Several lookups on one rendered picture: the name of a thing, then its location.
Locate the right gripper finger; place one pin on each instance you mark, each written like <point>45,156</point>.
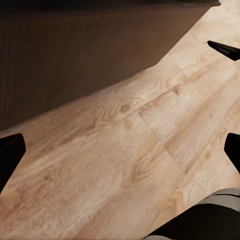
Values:
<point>228,51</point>

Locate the cabinet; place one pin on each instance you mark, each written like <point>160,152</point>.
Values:
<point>53,52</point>

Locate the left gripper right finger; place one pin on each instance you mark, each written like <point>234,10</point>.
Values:
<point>232,149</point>

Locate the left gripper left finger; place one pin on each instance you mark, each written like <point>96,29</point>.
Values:
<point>12,150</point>

